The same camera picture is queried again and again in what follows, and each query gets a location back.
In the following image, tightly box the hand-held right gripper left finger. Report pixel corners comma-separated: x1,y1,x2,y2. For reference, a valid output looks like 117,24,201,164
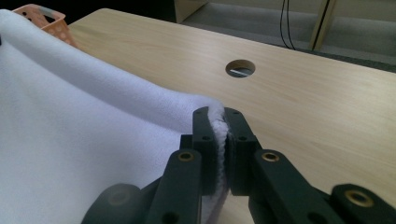
146,105,219,224

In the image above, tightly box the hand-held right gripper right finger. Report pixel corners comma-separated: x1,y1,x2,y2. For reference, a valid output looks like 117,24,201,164
223,106,346,224

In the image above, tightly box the lavender printed garment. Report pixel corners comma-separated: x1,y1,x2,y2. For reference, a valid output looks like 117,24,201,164
0,8,231,224

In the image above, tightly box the pink perforated plastic basket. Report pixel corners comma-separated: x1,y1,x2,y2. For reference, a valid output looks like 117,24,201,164
12,3,79,49

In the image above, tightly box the round table cable hole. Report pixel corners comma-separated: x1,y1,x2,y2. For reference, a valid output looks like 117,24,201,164
224,58,257,79

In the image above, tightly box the black hanging power cable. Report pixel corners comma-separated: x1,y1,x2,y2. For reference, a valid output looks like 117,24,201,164
286,0,297,51
278,0,294,50

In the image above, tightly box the wooden partition post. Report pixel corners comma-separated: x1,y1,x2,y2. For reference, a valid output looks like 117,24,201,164
308,0,332,51

